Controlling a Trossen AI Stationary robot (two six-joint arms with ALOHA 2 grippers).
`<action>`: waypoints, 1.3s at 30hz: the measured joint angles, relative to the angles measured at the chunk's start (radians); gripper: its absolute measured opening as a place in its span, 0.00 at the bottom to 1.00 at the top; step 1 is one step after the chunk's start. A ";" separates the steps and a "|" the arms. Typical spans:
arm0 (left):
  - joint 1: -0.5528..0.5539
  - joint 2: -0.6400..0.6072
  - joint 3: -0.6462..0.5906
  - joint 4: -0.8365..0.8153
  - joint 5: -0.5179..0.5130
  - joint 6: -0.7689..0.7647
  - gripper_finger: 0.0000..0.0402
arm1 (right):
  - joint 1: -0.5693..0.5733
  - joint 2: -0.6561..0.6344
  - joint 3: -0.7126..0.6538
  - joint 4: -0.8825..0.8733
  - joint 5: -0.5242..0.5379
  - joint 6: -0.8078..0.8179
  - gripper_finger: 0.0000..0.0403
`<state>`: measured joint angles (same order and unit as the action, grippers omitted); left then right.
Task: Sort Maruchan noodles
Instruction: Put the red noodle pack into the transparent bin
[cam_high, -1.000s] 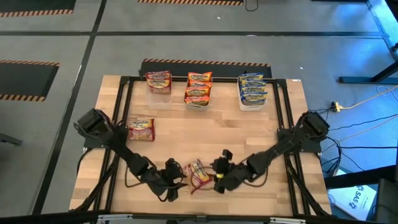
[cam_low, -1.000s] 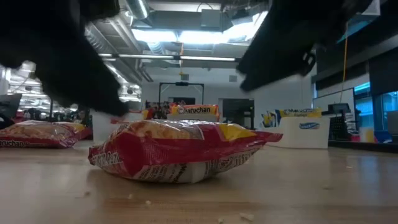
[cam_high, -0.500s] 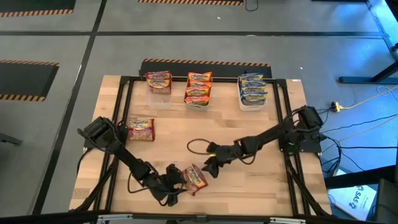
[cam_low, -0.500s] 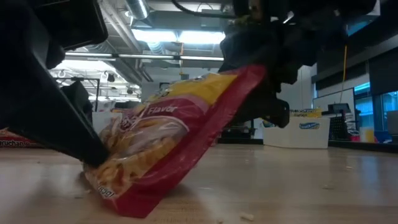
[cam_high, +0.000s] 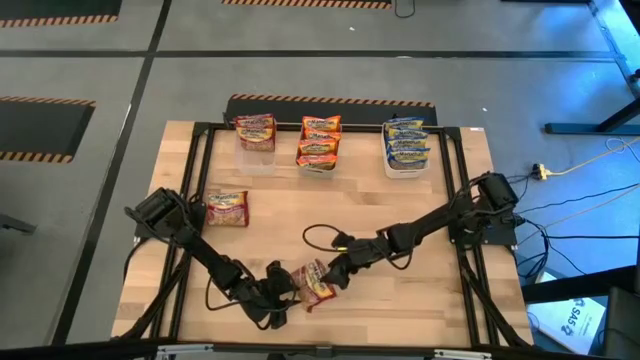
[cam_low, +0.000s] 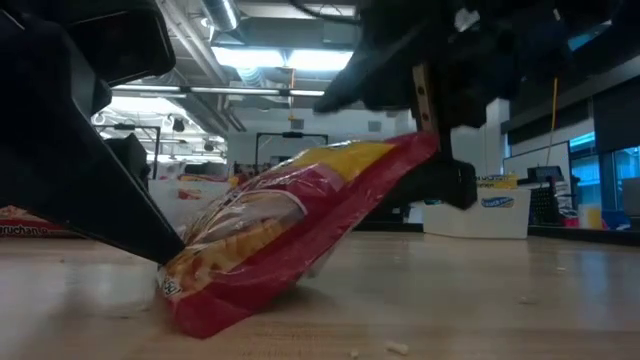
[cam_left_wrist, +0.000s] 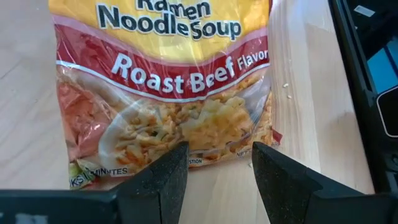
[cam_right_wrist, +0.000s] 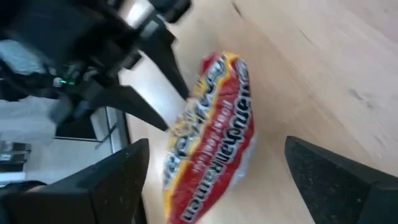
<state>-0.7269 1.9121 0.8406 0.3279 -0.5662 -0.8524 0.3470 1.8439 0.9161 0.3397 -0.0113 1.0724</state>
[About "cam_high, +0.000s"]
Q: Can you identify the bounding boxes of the silver aluminium bracket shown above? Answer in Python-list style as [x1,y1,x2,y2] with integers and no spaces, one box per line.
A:
[433,348,493,360]
[156,343,215,357]

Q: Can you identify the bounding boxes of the black cable bundle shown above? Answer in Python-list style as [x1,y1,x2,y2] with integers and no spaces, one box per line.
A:
[117,239,194,346]
[457,244,532,349]

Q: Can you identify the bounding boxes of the black aluminium table frame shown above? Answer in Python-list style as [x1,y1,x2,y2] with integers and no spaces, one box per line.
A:
[149,121,501,349]

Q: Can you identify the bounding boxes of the white printed cardboard box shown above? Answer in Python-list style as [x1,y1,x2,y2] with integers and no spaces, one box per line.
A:
[526,296,607,356]

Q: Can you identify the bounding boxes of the grey metal foot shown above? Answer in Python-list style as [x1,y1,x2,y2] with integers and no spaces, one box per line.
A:
[0,213,38,235]

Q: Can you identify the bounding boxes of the black chair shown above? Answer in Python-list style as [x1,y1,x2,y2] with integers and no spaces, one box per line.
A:
[602,286,640,360]

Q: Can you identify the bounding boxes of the white plastic bin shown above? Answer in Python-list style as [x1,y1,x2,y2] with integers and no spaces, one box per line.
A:
[380,119,431,180]

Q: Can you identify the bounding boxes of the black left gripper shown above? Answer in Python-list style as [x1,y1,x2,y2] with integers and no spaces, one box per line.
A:
[237,260,305,331]

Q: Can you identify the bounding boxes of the black hazard-striped floor mat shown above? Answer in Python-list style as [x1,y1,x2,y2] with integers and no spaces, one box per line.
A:
[221,0,393,10]
[223,93,439,127]
[0,0,123,30]
[0,95,97,165]

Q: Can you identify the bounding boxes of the yellow extension cable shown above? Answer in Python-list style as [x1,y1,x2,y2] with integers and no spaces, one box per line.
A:
[547,142,640,177]

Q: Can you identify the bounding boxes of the black desk frame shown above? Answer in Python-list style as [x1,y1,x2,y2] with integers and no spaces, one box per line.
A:
[543,0,640,136]

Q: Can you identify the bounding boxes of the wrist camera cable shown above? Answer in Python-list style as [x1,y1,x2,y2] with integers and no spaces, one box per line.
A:
[301,223,354,254]
[204,273,301,331]

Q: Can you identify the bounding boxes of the black metal crossbar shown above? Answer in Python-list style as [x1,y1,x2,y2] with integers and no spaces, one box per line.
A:
[0,338,640,360]

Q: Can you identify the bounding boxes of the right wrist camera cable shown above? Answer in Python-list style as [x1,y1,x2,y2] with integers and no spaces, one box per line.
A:
[301,223,354,254]

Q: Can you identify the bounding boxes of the black table edge bar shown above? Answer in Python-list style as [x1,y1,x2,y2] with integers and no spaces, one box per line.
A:
[521,264,640,305]

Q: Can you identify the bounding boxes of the black looped floor cable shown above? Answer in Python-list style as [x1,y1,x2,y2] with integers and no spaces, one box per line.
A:
[392,0,417,19]

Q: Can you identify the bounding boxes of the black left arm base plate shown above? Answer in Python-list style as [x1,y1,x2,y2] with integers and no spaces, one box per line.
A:
[133,199,207,240]

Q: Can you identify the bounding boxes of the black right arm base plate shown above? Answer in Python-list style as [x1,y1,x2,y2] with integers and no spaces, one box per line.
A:
[446,205,518,246]

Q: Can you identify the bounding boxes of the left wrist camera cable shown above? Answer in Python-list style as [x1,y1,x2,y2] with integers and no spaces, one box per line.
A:
[204,273,301,331]

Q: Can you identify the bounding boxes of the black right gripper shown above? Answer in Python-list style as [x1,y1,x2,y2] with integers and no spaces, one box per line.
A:
[321,233,391,290]

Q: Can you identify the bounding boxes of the blue soy sauce ramen packet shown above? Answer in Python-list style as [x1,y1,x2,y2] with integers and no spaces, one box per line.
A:
[385,138,431,152]
[387,147,431,171]
[383,116,425,130]
[385,127,430,141]

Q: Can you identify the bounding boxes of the clear plastic bin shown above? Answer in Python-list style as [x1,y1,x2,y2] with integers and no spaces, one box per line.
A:
[234,117,277,176]

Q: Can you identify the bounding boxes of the grey plastic bin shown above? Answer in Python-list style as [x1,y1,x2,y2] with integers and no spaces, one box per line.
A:
[295,117,341,180]

